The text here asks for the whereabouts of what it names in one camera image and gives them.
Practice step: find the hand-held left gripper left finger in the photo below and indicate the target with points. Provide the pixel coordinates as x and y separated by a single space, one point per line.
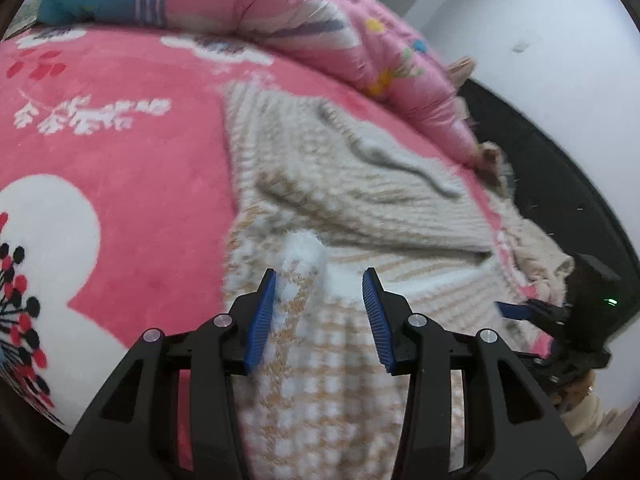
260 320

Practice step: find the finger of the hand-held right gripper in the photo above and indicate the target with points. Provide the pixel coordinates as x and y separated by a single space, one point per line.
515 311
542 367

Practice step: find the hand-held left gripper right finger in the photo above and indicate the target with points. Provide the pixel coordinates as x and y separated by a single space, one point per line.
380 320

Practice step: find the beige checkered knit sweater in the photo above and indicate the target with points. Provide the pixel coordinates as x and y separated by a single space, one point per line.
350 185

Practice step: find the person's right forearm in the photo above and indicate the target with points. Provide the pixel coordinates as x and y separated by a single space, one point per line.
595 420

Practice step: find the person's right hand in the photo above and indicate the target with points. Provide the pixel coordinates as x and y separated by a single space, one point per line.
579 392

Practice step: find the beige knit cloth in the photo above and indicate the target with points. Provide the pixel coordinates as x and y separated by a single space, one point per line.
540 255

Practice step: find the plaid cloth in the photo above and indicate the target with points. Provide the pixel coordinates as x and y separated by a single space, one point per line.
492 160

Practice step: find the pink floral blanket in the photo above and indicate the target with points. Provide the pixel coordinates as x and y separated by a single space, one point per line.
125 160

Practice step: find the pink and blue quilt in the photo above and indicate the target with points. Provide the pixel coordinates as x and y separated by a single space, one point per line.
250 0

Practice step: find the green floral pillow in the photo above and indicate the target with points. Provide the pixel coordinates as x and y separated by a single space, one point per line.
22 22

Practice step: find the white wall socket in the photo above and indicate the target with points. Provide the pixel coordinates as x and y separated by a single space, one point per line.
520 49

